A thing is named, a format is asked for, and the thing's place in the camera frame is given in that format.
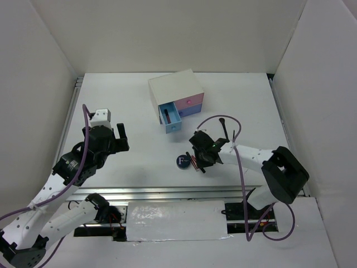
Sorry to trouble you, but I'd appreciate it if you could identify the navy round compact with F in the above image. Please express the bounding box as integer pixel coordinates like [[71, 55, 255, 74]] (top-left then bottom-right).
[[176, 155, 191, 170]]

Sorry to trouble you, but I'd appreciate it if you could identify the purple-blue bottom drawer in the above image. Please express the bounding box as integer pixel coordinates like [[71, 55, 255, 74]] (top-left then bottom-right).
[[178, 103, 202, 117]]

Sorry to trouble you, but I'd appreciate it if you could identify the dark red lipstick tube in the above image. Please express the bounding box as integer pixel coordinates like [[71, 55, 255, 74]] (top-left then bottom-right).
[[164, 109, 171, 124]]

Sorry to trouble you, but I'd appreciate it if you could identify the pink drawer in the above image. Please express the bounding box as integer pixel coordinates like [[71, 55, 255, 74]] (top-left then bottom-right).
[[174, 93, 204, 110]]

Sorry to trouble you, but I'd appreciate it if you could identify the light blue small drawer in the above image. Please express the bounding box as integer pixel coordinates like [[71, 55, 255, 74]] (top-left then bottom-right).
[[158, 102, 182, 134]]

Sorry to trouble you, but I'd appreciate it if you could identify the white mini drawer cabinet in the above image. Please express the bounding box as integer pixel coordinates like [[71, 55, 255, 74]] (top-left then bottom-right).
[[148, 69, 204, 124]]

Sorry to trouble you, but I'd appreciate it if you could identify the black red lip liner pencil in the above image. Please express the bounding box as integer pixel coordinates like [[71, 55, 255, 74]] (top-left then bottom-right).
[[186, 151, 206, 174]]

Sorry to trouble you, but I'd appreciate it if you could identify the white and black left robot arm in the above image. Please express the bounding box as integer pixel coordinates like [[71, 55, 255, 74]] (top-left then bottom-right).
[[1, 123, 129, 267]]

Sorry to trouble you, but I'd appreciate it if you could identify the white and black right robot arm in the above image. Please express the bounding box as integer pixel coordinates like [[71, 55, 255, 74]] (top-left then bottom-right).
[[189, 130, 310, 219]]

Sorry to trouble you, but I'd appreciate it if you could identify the black fluffy makeup brush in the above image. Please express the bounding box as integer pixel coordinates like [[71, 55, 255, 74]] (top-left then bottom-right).
[[219, 117, 230, 142]]

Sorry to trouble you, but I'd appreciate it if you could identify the white glossy cover sheet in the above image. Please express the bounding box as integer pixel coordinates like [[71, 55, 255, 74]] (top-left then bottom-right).
[[126, 200, 229, 242]]

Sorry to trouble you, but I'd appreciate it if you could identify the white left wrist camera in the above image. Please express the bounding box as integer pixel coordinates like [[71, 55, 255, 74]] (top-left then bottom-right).
[[90, 108, 112, 129]]

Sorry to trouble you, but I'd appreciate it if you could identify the aluminium front rail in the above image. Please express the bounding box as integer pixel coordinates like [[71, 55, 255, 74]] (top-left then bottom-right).
[[67, 186, 243, 202]]

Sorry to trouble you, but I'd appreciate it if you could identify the aluminium rail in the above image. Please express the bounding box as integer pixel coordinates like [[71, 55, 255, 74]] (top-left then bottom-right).
[[59, 76, 84, 154], [268, 74, 310, 196], [67, 186, 243, 202]]

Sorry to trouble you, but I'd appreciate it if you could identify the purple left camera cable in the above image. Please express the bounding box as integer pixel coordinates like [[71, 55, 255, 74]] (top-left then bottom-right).
[[0, 104, 93, 268]]

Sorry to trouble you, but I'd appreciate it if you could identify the aluminium left side rail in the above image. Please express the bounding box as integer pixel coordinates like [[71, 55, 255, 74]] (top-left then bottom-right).
[[59, 76, 84, 154]]

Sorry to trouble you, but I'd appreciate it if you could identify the aluminium right side rail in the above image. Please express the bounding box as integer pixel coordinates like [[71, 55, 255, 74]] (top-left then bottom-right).
[[268, 74, 310, 196]]

